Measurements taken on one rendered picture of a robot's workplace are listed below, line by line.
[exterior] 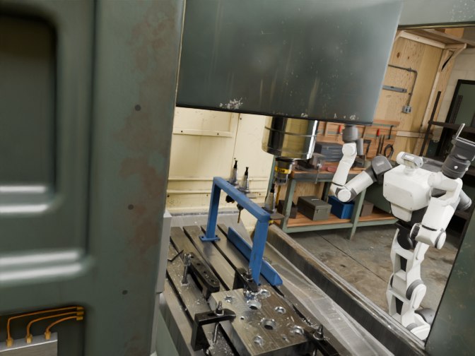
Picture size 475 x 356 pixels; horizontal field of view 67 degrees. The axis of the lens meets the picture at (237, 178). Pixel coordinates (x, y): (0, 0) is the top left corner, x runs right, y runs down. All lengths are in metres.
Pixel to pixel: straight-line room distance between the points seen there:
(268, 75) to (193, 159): 1.27
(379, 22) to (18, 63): 0.85
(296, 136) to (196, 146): 1.13
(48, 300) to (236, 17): 0.65
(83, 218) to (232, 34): 0.49
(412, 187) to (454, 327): 0.74
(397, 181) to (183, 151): 1.18
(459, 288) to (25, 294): 1.34
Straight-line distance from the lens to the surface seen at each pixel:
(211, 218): 1.77
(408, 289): 2.47
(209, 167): 2.14
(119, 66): 0.54
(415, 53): 5.63
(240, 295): 1.29
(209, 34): 0.81
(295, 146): 1.03
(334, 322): 1.76
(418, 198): 2.04
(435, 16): 1.65
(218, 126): 2.09
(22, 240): 0.64
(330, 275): 1.95
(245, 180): 1.57
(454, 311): 1.57
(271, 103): 0.90
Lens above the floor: 1.71
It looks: 16 degrees down
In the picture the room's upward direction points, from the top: 9 degrees clockwise
